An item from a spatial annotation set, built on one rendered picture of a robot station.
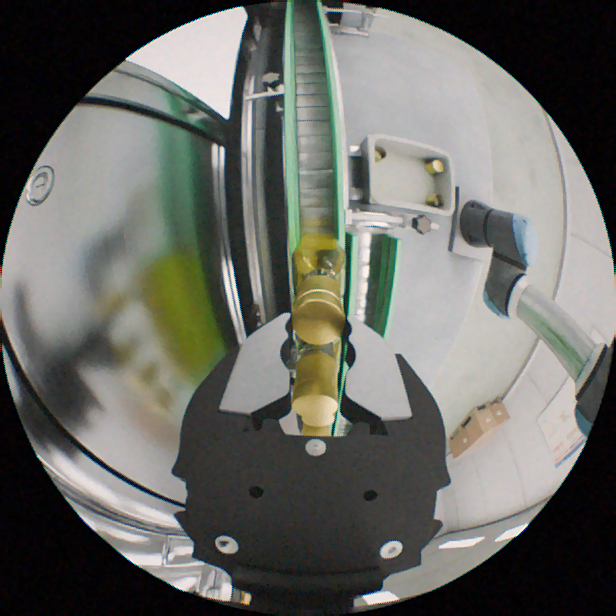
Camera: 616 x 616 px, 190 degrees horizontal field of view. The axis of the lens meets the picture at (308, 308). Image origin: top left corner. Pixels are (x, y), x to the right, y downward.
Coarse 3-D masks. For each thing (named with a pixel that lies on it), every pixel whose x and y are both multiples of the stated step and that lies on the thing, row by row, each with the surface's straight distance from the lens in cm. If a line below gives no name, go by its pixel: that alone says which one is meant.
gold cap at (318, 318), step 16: (304, 288) 14; (320, 288) 13; (336, 288) 15; (304, 304) 12; (320, 304) 12; (336, 304) 12; (304, 320) 12; (320, 320) 12; (336, 320) 12; (304, 336) 13; (320, 336) 13; (336, 336) 13
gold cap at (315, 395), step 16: (320, 352) 17; (304, 368) 16; (320, 368) 15; (336, 368) 17; (304, 384) 14; (320, 384) 14; (336, 384) 16; (304, 400) 14; (320, 400) 14; (336, 400) 14; (304, 416) 16; (320, 416) 16
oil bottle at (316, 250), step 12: (300, 240) 28; (312, 240) 27; (324, 240) 26; (336, 240) 27; (300, 252) 20; (312, 252) 20; (324, 252) 20; (336, 252) 20; (300, 264) 19; (312, 264) 18; (324, 264) 18; (336, 264) 19; (300, 276) 19; (336, 276) 19
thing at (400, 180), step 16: (368, 144) 47; (384, 144) 52; (400, 144) 52; (416, 144) 52; (384, 160) 54; (400, 160) 56; (416, 160) 58; (432, 160) 60; (448, 160) 56; (384, 176) 53; (400, 176) 55; (416, 176) 57; (432, 176) 60; (448, 176) 56; (384, 192) 53; (400, 192) 54; (416, 192) 56; (432, 192) 59; (448, 192) 55; (416, 208) 48; (432, 208) 50; (448, 208) 54
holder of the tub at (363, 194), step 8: (368, 136) 49; (352, 152) 54; (360, 152) 55; (368, 160) 47; (368, 168) 47; (368, 176) 47; (368, 184) 47; (352, 192) 52; (360, 192) 52; (368, 192) 47; (368, 200) 47
